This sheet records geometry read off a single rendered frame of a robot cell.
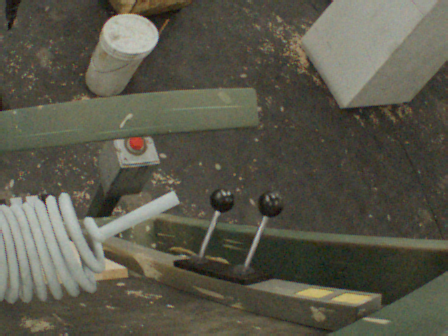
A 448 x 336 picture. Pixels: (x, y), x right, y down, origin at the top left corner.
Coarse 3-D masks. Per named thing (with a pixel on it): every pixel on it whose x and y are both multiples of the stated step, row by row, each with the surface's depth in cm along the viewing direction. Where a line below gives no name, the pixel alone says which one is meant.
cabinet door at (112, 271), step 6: (72, 246) 126; (78, 258) 111; (108, 264) 106; (114, 264) 106; (42, 270) 97; (108, 270) 101; (114, 270) 102; (120, 270) 102; (126, 270) 103; (96, 276) 99; (102, 276) 100; (108, 276) 101; (114, 276) 102; (120, 276) 102; (126, 276) 103; (60, 282) 95
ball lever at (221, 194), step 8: (216, 192) 94; (224, 192) 94; (216, 200) 93; (224, 200) 93; (232, 200) 94; (216, 208) 94; (224, 208) 93; (216, 216) 94; (216, 224) 94; (208, 232) 93; (208, 240) 93; (200, 248) 93; (192, 256) 93; (200, 256) 92
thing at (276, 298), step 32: (128, 256) 110; (160, 256) 104; (192, 288) 90; (224, 288) 82; (256, 288) 76; (288, 288) 74; (320, 288) 71; (288, 320) 70; (320, 320) 65; (352, 320) 60
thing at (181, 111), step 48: (144, 96) 27; (192, 96) 28; (240, 96) 30; (0, 144) 23; (48, 144) 24; (0, 240) 27; (48, 240) 29; (96, 240) 32; (0, 288) 27; (96, 288) 32
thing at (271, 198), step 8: (264, 192) 84; (272, 192) 84; (264, 200) 83; (272, 200) 83; (280, 200) 84; (264, 208) 83; (272, 208) 83; (280, 208) 84; (264, 216) 84; (272, 216) 84; (264, 224) 84; (256, 232) 84; (256, 240) 83; (256, 248) 83; (248, 256) 83; (248, 264) 82; (232, 272) 83; (240, 272) 81; (248, 272) 81
